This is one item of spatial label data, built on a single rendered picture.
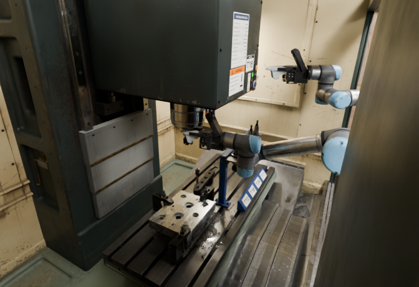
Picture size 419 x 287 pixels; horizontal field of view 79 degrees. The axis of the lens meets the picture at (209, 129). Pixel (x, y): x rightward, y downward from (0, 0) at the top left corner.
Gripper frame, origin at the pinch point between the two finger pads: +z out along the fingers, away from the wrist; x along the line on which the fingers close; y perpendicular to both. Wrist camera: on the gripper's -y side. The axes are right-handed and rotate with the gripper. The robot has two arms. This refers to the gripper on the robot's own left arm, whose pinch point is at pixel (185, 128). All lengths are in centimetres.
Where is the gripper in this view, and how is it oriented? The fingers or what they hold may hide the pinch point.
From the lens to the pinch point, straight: 119.2
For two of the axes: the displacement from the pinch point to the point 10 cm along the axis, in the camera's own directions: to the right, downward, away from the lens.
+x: 3.7, -3.3, 8.7
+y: -0.2, 9.3, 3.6
